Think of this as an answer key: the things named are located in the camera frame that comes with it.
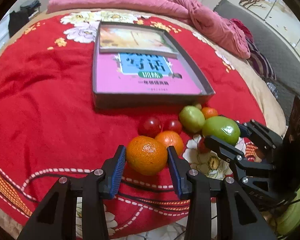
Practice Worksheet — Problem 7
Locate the pink rumpled duvet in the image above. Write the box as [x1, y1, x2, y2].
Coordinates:
[47, 0, 250, 59]

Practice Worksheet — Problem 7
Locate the grey shallow cardboard tray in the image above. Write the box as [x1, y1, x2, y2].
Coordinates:
[92, 22, 215, 108]

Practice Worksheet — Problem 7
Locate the red cherry tomato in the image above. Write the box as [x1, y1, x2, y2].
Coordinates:
[138, 116, 162, 138]
[163, 120, 183, 134]
[197, 137, 210, 154]

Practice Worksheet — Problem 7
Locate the red pillow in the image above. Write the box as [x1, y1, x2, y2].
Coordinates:
[231, 18, 254, 43]

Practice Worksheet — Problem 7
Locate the green apple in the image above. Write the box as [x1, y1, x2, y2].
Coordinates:
[202, 116, 241, 146]
[179, 106, 205, 133]

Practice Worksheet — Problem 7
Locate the striped dark pillow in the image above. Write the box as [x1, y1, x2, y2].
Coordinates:
[246, 38, 276, 80]

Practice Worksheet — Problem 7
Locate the black bag on floor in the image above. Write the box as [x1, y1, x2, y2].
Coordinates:
[8, 10, 29, 38]

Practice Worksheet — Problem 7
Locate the orange mandarin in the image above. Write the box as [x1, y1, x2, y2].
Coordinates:
[201, 107, 218, 120]
[155, 131, 184, 156]
[126, 135, 168, 176]

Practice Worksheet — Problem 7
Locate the pink Chinese workbook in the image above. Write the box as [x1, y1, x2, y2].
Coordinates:
[93, 53, 204, 95]

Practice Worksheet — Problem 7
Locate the white drawer cabinet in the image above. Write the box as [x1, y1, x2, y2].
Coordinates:
[0, 12, 10, 49]

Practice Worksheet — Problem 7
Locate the red floral blanket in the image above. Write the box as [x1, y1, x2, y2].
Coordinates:
[0, 15, 266, 238]

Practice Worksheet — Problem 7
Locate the beige bed sheet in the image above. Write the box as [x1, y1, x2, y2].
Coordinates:
[0, 9, 287, 135]

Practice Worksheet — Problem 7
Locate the grey padded headboard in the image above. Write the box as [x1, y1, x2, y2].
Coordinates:
[213, 0, 300, 120]

